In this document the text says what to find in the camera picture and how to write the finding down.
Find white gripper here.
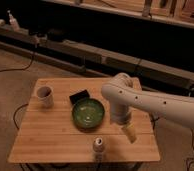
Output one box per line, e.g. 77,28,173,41
110,103,136,143

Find small white bottle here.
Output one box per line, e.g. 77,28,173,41
92,137,105,162

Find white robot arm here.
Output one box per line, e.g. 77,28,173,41
101,73,194,143

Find white spray bottle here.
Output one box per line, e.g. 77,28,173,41
7,10,20,31

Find green glass bowl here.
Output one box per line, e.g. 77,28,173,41
72,98,105,129

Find black rectangular block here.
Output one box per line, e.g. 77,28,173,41
69,90,90,104

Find white ceramic cup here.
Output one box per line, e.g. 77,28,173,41
36,86,54,108

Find dark round object on ledge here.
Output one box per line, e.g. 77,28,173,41
47,29,65,42

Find black cables right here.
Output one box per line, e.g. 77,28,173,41
149,113,194,171

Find black floor cable left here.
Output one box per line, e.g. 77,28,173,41
12,102,29,130

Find black cable on floor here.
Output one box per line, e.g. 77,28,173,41
0,43,38,75

